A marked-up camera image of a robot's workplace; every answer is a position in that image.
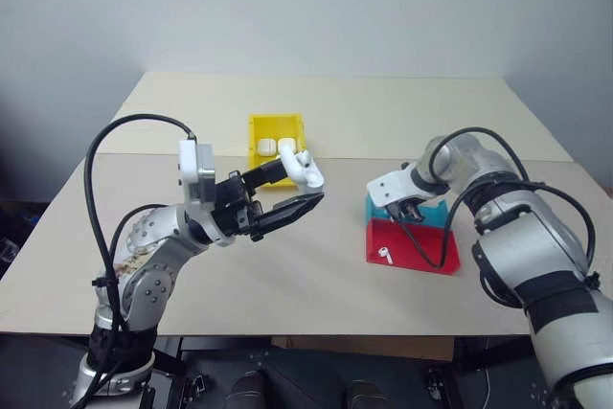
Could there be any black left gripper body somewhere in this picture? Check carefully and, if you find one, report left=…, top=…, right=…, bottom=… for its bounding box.
left=209, top=170, right=264, bottom=246

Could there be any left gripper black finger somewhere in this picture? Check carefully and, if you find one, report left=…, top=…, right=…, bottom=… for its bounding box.
left=240, top=160, right=295, bottom=193
left=250, top=192, right=328, bottom=239

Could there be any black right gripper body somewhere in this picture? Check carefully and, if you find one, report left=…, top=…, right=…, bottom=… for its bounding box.
left=396, top=193, right=441, bottom=213

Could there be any teal plastic bin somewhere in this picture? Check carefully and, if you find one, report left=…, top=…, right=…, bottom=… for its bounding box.
left=365, top=192, right=449, bottom=232

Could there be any red plastic bin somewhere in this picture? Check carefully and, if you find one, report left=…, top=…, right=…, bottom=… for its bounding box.
left=365, top=217, right=464, bottom=276

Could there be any yellow plastic bin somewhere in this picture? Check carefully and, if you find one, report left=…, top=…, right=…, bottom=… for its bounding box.
left=247, top=113, right=308, bottom=189

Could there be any brown cardboard panel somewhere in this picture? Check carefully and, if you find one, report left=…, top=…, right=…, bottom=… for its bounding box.
left=271, top=335, right=455, bottom=361

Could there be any dark rounded shape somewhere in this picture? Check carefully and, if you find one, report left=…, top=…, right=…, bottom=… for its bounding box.
left=345, top=379, right=384, bottom=409
left=228, top=370, right=267, bottom=409

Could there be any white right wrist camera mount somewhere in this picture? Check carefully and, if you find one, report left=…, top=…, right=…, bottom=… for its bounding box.
left=366, top=162, right=443, bottom=210

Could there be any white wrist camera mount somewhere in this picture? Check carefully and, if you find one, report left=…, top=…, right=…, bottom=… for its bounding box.
left=178, top=139, right=218, bottom=207
left=366, top=162, right=443, bottom=210

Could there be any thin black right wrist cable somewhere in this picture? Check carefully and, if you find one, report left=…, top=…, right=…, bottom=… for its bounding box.
left=399, top=180, right=547, bottom=269

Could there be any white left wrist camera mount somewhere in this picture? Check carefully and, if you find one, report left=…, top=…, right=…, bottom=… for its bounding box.
left=178, top=139, right=218, bottom=207

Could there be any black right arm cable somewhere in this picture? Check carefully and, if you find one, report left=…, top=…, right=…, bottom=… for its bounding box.
left=429, top=126, right=601, bottom=285

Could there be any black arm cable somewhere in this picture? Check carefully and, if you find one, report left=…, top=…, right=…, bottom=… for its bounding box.
left=429, top=126, right=601, bottom=285
left=83, top=113, right=197, bottom=398

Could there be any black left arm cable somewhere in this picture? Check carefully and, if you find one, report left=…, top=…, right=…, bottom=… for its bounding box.
left=83, top=113, right=197, bottom=398

